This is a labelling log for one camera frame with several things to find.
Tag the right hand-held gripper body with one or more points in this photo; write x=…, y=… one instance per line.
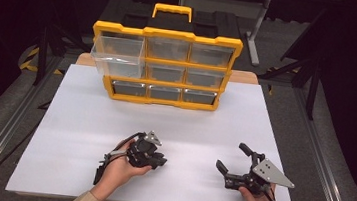
x=269, y=174

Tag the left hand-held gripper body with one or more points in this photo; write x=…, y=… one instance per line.
x=142, y=152

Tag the person's left hand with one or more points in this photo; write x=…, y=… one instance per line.
x=120, y=171

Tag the black metal stand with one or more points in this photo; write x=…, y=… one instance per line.
x=312, y=94
x=41, y=59

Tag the set of clear organizer drawers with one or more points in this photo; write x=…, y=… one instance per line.
x=211, y=55

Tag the clear plastic drawer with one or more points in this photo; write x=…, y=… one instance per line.
x=117, y=54

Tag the grey metal stand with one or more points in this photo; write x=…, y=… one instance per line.
x=255, y=38

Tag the yellow black drawer organizer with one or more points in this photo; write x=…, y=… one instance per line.
x=170, y=33

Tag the yellow black hazard tape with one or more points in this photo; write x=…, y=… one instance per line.
x=28, y=61

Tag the metal floor rail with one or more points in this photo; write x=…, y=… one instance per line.
x=320, y=162
x=2, y=135

